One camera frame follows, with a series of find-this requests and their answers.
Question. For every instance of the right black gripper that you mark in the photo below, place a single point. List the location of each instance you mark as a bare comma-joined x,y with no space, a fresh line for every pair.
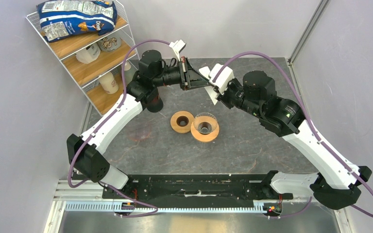
223,98

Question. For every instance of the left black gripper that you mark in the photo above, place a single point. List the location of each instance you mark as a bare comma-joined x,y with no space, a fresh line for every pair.
190,78

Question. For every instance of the white paper coffee filter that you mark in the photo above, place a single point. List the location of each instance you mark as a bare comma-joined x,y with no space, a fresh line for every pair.
210,93

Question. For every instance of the clear glass dripper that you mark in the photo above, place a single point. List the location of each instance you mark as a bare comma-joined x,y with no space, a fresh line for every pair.
205,123

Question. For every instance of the wooden ring stand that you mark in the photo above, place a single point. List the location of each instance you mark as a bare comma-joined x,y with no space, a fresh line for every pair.
205,138
181,121

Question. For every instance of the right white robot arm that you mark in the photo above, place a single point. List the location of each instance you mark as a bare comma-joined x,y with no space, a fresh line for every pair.
333,185

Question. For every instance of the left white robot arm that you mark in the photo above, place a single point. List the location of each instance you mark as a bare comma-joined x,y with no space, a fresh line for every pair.
85,152

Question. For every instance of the red black dripper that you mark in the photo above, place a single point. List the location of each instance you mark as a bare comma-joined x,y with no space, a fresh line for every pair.
155,105

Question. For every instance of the grey green bottle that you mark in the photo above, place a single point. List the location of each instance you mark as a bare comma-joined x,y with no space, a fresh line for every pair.
129,72

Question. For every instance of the cream white bottle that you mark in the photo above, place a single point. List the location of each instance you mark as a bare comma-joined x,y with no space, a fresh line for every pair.
108,83

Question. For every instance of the white plastic jug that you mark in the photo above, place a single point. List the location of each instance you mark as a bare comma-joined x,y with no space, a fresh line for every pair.
89,54

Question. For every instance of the blue Doritos chip bag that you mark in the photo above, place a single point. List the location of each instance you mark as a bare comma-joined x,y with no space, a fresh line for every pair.
60,19

